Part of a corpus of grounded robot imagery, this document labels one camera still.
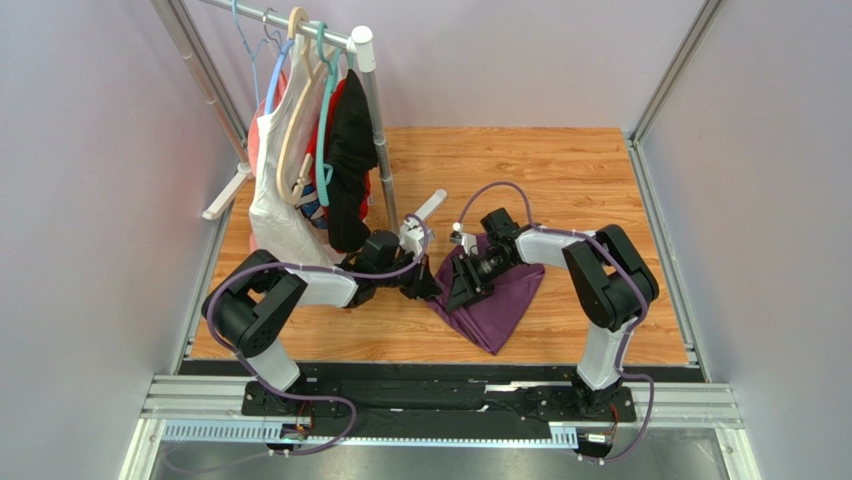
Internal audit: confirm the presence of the white tank top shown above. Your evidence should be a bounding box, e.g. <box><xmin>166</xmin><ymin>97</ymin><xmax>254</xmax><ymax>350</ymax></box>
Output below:
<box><xmin>248</xmin><ymin>72</ymin><xmax>342</xmax><ymax>266</ymax></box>

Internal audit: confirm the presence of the white grey clothes rack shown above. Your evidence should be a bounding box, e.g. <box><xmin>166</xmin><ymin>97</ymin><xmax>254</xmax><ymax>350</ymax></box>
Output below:
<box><xmin>192</xmin><ymin>0</ymin><xmax>449</xmax><ymax>234</ymax></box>

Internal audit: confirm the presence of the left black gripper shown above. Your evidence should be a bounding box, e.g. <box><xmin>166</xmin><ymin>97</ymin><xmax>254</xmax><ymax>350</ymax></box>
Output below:
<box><xmin>375</xmin><ymin>249</ymin><xmax>442</xmax><ymax>300</ymax></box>

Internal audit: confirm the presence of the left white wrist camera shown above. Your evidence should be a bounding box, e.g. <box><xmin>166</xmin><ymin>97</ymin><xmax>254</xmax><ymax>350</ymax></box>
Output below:
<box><xmin>399</xmin><ymin>218</ymin><xmax>435</xmax><ymax>258</ymax></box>

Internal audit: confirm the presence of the slotted cable duct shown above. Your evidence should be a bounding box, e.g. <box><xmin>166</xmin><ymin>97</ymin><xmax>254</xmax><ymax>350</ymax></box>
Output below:
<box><xmin>161</xmin><ymin>420</ymin><xmax>579</xmax><ymax>449</ymax></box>

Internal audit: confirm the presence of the blue plastic hanger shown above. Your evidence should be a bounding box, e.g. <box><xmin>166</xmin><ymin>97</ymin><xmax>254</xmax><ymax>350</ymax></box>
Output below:
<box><xmin>263</xmin><ymin>40</ymin><xmax>294</xmax><ymax>116</ymax></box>

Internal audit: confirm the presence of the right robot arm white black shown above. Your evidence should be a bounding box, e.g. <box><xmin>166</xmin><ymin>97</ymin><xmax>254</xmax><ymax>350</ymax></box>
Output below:
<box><xmin>447</xmin><ymin>221</ymin><xmax>659</xmax><ymax>418</ymax></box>

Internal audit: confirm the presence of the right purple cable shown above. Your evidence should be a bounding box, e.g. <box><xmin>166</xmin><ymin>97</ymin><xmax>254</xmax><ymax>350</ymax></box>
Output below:
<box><xmin>455</xmin><ymin>180</ymin><xmax>657</xmax><ymax>465</ymax></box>

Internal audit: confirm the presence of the teal plastic hanger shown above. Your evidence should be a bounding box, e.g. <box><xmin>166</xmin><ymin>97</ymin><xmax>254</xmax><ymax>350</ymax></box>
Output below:
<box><xmin>314</xmin><ymin>22</ymin><xmax>342</xmax><ymax>207</ymax></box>

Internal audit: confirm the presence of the aluminium frame rail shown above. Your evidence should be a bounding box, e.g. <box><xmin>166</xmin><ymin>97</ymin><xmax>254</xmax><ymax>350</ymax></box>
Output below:
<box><xmin>140</xmin><ymin>375</ymin><xmax>744</xmax><ymax>429</ymax></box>

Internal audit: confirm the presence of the purple cloth napkin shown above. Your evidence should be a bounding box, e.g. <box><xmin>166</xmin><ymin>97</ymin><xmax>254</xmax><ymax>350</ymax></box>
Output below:
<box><xmin>426</xmin><ymin>246</ymin><xmax>545</xmax><ymax>355</ymax></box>

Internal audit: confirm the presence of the pink garment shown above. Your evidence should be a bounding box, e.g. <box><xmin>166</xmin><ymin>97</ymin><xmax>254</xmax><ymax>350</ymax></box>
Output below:
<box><xmin>247</xmin><ymin>69</ymin><xmax>289</xmax><ymax>251</ymax></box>

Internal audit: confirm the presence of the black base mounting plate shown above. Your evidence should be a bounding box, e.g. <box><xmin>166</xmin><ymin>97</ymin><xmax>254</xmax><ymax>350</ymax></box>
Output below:
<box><xmin>179</xmin><ymin>359</ymin><xmax>707</xmax><ymax>441</ymax></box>

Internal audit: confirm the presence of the light blue wire hanger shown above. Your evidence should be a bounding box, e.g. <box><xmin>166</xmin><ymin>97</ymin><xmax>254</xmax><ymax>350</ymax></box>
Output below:
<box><xmin>230</xmin><ymin>0</ymin><xmax>274</xmax><ymax>108</ymax></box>

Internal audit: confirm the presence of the red garment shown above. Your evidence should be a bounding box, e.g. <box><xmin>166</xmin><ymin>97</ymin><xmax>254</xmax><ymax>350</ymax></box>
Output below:
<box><xmin>298</xmin><ymin>70</ymin><xmax>378</xmax><ymax>229</ymax></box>

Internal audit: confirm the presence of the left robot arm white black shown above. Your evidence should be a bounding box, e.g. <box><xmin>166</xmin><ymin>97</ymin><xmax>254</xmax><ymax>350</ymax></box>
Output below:
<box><xmin>201</xmin><ymin>227</ymin><xmax>441</xmax><ymax>407</ymax></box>

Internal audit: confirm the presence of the black garment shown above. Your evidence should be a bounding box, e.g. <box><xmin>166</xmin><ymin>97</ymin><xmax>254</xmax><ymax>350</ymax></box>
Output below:
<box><xmin>324</xmin><ymin>70</ymin><xmax>378</xmax><ymax>253</ymax></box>

